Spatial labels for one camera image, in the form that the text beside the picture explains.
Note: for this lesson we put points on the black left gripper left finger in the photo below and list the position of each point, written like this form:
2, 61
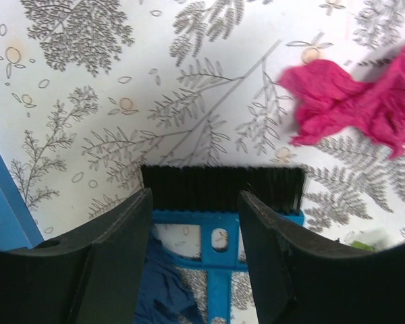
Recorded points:
90, 274

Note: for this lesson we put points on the dark blue paper scrap upper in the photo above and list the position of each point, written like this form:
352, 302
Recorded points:
162, 296

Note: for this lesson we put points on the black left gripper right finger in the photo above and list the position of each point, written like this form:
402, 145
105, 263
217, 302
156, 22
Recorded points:
298, 276

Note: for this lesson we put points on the blue wooden shelf unit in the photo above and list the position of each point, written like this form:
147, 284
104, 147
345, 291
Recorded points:
17, 227

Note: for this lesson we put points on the green paper scrap right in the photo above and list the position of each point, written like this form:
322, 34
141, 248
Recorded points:
363, 246

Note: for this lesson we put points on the blue hand brush black bristles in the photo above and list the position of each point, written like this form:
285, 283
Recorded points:
207, 196

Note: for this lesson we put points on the pink paper scrap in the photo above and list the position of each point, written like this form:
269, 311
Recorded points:
330, 99

